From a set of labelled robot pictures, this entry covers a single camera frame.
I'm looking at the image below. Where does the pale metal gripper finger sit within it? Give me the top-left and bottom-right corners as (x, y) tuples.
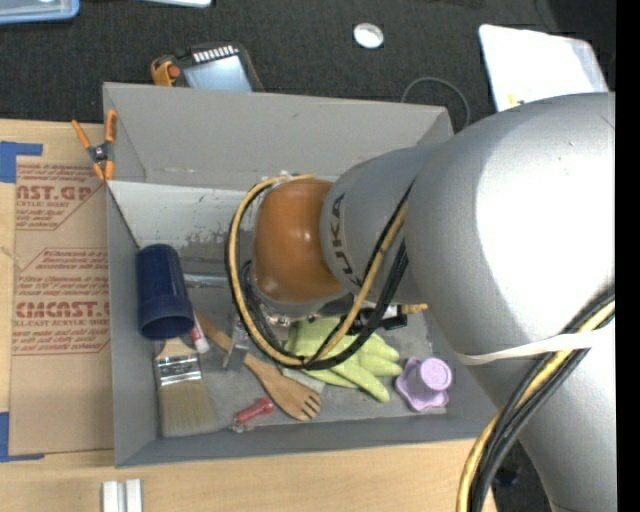
(222, 344), (251, 372)
(231, 314), (251, 348)

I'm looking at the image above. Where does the white and red tube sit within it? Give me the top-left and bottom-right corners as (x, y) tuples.
(188, 313), (212, 355)

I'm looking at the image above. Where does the small red tool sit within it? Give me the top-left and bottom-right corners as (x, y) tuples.
(229, 396), (276, 434)

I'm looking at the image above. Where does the wooden spork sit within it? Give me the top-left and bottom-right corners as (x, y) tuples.
(196, 311), (323, 423)

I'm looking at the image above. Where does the dark blue cup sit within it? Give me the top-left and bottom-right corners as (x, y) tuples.
(135, 243), (197, 342)

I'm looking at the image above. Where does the light green glove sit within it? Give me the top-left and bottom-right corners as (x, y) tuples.
(283, 316), (404, 404)

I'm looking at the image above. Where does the purple flower-shaped toy cup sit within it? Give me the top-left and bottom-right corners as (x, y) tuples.
(393, 355), (454, 413)

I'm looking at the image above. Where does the brown cardboard board red print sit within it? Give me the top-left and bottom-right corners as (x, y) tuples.
(0, 118), (117, 462)

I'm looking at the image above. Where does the grey metal bin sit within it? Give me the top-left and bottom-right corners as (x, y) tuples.
(101, 81), (502, 469)

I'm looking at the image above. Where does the wooden handled paint brush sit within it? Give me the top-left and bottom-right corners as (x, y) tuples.
(151, 338), (222, 440)

